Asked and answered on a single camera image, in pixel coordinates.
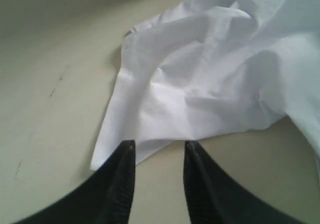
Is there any white t-shirt with red lettering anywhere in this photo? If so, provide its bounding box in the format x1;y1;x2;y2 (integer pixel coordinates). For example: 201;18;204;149
90;0;320;170

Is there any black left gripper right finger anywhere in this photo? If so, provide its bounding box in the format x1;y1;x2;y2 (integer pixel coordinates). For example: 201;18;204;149
183;140;300;224

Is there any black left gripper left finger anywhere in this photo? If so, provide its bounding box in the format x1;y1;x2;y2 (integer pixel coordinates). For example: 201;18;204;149
19;140;136;224

